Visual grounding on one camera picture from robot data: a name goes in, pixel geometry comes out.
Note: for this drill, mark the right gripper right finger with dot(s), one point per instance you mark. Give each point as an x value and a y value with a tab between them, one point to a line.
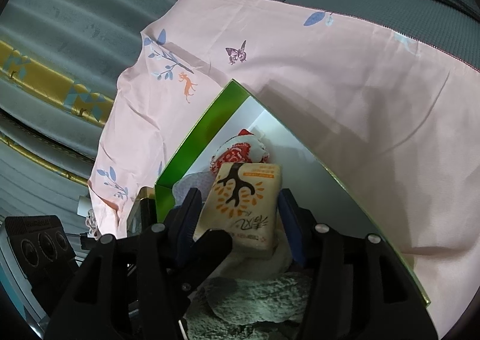
360	288

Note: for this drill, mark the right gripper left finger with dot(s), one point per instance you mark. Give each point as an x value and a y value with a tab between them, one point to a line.
139	287

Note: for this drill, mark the green cloth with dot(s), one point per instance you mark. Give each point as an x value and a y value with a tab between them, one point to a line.
227	308

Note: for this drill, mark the cream tree print tissue pack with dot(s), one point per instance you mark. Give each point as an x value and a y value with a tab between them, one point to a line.
243	202

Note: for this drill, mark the red white patterned cloth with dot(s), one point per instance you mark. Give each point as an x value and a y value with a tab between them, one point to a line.
245	147

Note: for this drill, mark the cream knitted towel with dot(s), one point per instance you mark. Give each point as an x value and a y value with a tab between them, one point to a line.
237	266

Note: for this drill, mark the blue plush elephant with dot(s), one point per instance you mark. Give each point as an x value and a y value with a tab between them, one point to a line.
203	181

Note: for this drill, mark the black gold tin box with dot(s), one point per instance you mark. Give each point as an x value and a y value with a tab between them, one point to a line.
143	213

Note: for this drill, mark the pink printed tablecloth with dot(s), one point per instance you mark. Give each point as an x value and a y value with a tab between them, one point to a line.
395	119

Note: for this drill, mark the green cardboard box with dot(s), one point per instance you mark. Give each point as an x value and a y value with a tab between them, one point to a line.
236	128

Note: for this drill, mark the grey curtain with yellow band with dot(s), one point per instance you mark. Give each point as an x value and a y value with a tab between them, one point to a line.
60	60

